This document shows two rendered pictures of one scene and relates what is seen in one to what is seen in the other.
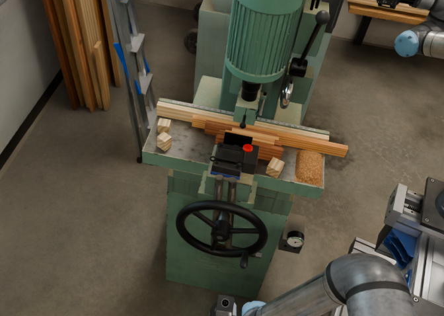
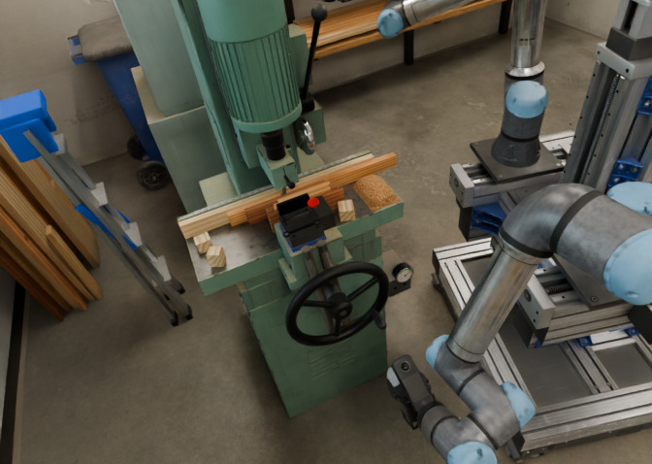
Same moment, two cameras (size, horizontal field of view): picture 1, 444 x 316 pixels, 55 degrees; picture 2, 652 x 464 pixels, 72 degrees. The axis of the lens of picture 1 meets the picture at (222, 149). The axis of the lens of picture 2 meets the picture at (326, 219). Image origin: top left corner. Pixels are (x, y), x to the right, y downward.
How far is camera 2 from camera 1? 31 cm
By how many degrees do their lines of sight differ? 16
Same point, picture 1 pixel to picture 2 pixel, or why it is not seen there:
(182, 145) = (237, 248)
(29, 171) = (51, 419)
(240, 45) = (247, 92)
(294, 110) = (312, 159)
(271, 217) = not seen: hidden behind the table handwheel
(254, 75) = (277, 118)
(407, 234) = (488, 204)
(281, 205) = (372, 247)
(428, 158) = (431, 153)
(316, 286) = (504, 265)
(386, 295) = (597, 207)
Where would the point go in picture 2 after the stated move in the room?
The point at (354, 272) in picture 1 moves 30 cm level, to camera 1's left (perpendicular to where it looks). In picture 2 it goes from (543, 212) to (381, 295)
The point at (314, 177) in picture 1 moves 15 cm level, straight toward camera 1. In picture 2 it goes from (388, 196) to (403, 232)
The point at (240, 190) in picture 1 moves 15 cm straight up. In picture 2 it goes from (333, 249) to (326, 206)
